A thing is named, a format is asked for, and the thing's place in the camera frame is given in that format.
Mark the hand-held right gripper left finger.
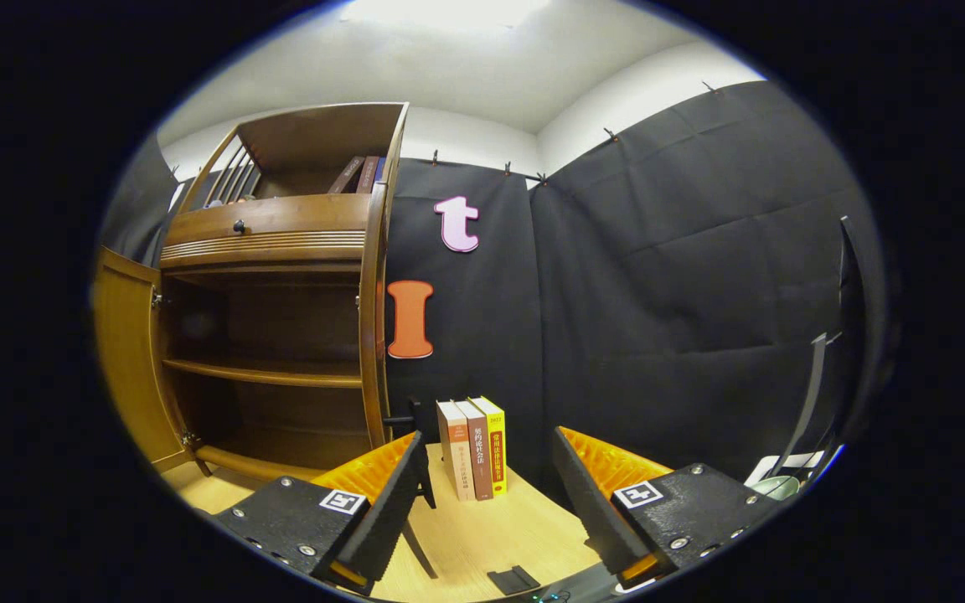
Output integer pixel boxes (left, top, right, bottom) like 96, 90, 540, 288
213, 430, 426, 595

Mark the pale round bowl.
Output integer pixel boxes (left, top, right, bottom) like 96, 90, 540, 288
754, 475, 802, 503

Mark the wooden double-door shoe cabinet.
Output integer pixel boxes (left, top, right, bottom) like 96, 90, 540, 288
93, 102, 412, 485

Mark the wooden cabinet drawer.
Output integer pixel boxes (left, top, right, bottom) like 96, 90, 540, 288
163, 194, 370, 247

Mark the wooden inner cabinet shelf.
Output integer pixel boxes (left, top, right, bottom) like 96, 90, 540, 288
162, 358, 364, 389

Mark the tan brown book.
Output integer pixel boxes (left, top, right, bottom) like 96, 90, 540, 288
456, 399, 495, 502

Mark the yellow book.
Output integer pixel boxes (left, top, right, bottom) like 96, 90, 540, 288
469, 396, 508, 497

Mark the white paper sheet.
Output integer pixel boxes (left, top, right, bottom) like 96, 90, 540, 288
746, 451, 827, 488

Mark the wooden cabinet door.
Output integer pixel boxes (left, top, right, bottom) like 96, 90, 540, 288
93, 245, 195, 473
357, 180, 441, 580

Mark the black backdrop cloth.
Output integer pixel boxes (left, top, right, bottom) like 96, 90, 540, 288
101, 80, 890, 512

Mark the white and orange book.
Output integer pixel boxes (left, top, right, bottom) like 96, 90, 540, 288
436, 400, 477, 503

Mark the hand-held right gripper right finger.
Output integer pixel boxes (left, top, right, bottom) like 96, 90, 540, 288
551, 425, 782, 587

